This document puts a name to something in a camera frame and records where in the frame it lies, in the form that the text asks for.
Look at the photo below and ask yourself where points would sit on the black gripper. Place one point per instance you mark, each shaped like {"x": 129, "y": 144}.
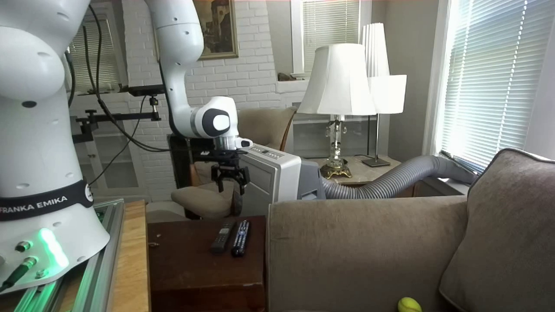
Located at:
{"x": 226, "y": 165}

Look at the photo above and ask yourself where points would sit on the black remote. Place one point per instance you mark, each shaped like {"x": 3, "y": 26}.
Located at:
{"x": 221, "y": 239}
{"x": 240, "y": 239}

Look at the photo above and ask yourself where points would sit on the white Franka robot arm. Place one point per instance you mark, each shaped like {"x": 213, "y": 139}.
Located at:
{"x": 48, "y": 218}

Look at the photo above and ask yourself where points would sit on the black remote on table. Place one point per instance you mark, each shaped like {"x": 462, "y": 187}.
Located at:
{"x": 240, "y": 239}

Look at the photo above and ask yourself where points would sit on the black fireplace screen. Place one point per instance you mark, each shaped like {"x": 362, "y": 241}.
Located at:
{"x": 185, "y": 152}

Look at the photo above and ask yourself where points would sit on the beige armchair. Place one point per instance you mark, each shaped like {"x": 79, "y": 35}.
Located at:
{"x": 268, "y": 126}

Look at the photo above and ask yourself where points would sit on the dark wooden side table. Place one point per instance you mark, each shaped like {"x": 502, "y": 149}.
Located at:
{"x": 190, "y": 276}

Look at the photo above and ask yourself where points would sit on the light wooden side table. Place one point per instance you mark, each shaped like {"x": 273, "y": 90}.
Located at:
{"x": 363, "y": 173}

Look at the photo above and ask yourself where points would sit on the brown fabric sofa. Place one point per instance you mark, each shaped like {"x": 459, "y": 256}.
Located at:
{"x": 362, "y": 255}

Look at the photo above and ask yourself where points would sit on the white shade table lamp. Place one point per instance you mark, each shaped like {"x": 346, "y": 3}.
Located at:
{"x": 337, "y": 88}

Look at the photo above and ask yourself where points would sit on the yellow tennis ball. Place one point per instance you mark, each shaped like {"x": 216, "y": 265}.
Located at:
{"x": 407, "y": 303}

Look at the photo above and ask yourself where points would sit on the brown sofa cushion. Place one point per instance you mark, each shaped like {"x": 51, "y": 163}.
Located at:
{"x": 506, "y": 260}

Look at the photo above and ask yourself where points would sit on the white window blinds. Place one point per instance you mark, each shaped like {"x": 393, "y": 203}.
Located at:
{"x": 497, "y": 54}

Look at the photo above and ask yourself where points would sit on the black camera on mount arm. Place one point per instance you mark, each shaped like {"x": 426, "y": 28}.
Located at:
{"x": 89, "y": 121}

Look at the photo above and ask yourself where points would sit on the framed wall picture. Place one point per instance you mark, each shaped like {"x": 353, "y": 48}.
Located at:
{"x": 218, "y": 22}

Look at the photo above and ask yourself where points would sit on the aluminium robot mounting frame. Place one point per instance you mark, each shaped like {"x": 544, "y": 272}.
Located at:
{"x": 84, "y": 288}

